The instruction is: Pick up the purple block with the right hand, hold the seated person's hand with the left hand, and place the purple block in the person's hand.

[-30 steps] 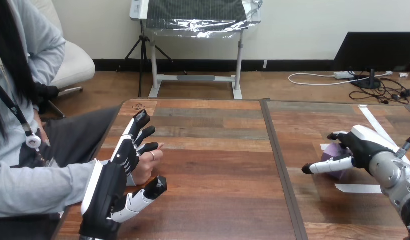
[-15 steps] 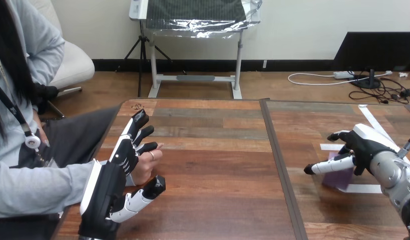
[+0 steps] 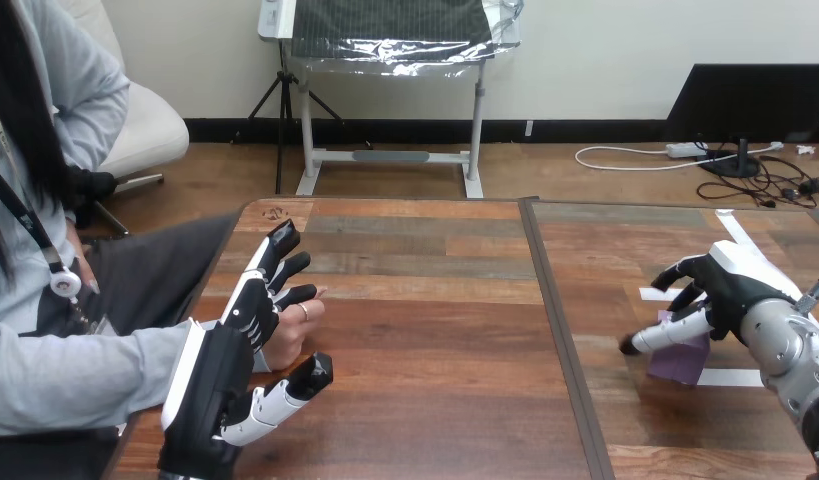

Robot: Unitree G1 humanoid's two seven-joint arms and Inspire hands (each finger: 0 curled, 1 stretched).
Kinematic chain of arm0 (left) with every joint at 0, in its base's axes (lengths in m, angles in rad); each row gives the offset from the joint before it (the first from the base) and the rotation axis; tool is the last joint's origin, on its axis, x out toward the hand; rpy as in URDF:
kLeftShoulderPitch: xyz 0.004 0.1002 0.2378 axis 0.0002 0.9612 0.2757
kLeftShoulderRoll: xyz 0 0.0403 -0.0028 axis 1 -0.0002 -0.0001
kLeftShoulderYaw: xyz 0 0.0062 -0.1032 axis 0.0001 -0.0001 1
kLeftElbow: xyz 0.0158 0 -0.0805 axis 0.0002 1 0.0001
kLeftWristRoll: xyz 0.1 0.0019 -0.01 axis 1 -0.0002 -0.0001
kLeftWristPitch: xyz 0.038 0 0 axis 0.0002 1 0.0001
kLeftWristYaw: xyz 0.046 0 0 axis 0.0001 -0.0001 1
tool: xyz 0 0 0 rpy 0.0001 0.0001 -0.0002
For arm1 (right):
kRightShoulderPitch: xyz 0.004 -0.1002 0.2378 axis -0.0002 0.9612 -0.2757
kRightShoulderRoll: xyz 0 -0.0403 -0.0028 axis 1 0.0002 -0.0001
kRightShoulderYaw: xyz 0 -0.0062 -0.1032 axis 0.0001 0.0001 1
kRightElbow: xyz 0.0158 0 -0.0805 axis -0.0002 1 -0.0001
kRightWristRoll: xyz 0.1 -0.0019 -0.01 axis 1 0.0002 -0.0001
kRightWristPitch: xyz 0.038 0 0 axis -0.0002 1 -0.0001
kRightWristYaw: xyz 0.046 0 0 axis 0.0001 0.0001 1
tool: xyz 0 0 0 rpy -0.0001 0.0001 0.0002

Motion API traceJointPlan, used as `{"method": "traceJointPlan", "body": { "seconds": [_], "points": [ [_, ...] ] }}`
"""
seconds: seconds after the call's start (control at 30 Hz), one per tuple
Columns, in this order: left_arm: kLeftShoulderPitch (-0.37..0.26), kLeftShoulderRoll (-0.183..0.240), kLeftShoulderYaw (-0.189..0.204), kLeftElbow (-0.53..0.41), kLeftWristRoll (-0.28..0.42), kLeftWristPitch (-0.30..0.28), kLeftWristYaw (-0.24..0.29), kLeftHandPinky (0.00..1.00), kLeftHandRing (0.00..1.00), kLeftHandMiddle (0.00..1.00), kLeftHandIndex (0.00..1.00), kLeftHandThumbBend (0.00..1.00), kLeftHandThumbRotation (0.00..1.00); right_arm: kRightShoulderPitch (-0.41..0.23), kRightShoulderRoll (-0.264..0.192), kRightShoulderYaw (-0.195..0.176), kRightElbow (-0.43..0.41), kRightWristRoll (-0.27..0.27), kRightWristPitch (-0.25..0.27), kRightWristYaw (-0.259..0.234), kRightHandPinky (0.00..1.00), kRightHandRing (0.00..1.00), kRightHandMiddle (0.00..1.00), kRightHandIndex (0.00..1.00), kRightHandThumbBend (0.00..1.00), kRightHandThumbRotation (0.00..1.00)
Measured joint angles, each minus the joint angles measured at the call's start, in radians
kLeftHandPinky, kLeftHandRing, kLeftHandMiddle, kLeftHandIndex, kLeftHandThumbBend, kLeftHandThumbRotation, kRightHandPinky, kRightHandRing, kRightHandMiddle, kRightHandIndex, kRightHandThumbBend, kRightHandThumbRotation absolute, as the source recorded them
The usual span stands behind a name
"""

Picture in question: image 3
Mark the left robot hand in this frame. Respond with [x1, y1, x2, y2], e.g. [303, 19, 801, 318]
[157, 218, 335, 480]

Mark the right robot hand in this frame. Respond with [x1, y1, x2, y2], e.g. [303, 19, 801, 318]
[618, 239, 799, 357]

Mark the person's hand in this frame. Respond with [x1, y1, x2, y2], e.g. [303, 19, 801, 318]
[64, 219, 103, 297]
[262, 286, 328, 372]

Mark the purple block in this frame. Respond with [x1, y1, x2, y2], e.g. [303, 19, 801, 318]
[646, 309, 712, 388]

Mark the person's forearm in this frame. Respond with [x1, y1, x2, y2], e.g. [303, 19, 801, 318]
[0, 316, 272, 439]

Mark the person's body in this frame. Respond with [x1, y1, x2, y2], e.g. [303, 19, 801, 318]
[0, 0, 243, 480]

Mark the white power strip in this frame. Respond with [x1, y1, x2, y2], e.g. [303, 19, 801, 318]
[665, 140, 709, 160]

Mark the white cushioned chair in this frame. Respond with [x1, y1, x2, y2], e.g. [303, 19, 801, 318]
[56, 0, 191, 240]

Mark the dark screen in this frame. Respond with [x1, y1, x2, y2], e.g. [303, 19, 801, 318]
[661, 63, 819, 179]

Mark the white desk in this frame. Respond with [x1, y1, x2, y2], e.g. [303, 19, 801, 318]
[257, 0, 487, 200]

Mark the black tripod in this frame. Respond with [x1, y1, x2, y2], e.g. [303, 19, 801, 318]
[232, 39, 375, 197]

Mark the foil sheet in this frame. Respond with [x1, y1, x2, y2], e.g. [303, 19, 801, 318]
[289, 0, 525, 78]

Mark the tangle of cables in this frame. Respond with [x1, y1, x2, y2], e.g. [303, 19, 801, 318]
[695, 150, 819, 211]

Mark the white cable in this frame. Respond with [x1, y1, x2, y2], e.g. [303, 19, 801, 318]
[573, 140, 785, 173]

